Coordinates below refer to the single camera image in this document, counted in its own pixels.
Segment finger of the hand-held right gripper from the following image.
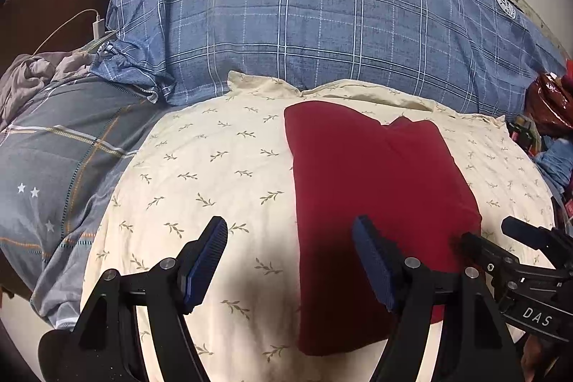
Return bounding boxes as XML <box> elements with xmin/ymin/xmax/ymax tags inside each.
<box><xmin>500</xmin><ymin>216</ymin><xmax>565</xmax><ymax>251</ymax></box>
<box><xmin>460</xmin><ymin>231</ymin><xmax>521</xmax><ymax>276</ymax></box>

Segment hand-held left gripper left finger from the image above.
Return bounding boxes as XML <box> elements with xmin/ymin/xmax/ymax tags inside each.
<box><xmin>74</xmin><ymin>216</ymin><xmax>229</xmax><ymax>382</ymax></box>

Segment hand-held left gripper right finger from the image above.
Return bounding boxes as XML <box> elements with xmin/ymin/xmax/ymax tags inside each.
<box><xmin>351</xmin><ymin>216</ymin><xmax>524</xmax><ymax>382</ymax></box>

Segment dark red cloth garment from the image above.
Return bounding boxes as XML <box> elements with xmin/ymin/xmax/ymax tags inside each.
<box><xmin>283</xmin><ymin>101</ymin><xmax>482</xmax><ymax>357</ymax></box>

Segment light blue cloth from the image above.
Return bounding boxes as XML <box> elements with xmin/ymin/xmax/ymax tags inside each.
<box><xmin>535</xmin><ymin>138</ymin><xmax>573</xmax><ymax>197</ymax></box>

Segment small dark green object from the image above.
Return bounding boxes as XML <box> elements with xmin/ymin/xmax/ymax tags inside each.
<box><xmin>508</xmin><ymin>116</ymin><xmax>543</xmax><ymax>155</ymax></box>

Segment cream leaf-print pillow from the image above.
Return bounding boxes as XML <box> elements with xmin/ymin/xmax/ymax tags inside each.
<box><xmin>81</xmin><ymin>71</ymin><xmax>558</xmax><ymax>382</ymax></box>

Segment red shiny bag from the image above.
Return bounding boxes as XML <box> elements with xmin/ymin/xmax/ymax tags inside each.
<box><xmin>524</xmin><ymin>60</ymin><xmax>573</xmax><ymax>137</ymax></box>

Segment grey plaid duvet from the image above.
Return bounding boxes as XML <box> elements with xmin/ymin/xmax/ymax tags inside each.
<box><xmin>0</xmin><ymin>75</ymin><xmax>166</xmax><ymax>329</ymax></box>

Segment blue plaid pillow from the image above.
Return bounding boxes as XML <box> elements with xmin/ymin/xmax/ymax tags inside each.
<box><xmin>92</xmin><ymin>0</ymin><xmax>567</xmax><ymax>116</ymax></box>

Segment grey crumpled cloth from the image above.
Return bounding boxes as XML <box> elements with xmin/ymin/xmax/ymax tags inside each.
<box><xmin>0</xmin><ymin>48</ymin><xmax>97</xmax><ymax>123</ymax></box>

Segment brown wooden headboard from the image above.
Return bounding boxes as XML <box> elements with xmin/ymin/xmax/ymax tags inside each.
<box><xmin>0</xmin><ymin>0</ymin><xmax>118</xmax><ymax>67</ymax></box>

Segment white charger cable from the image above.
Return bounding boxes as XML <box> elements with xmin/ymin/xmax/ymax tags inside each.
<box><xmin>31</xmin><ymin>8</ymin><xmax>118</xmax><ymax>57</ymax></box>

